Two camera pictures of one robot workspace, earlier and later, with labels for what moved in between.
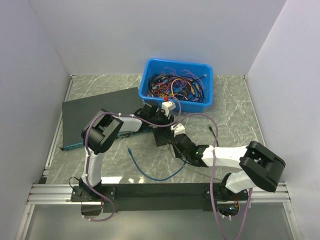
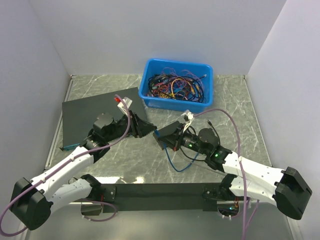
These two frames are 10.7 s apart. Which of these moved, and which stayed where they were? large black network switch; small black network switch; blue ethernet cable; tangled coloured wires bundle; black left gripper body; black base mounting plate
Moved: black left gripper body; blue ethernet cable
Stayed: small black network switch; tangled coloured wires bundle; black base mounting plate; large black network switch
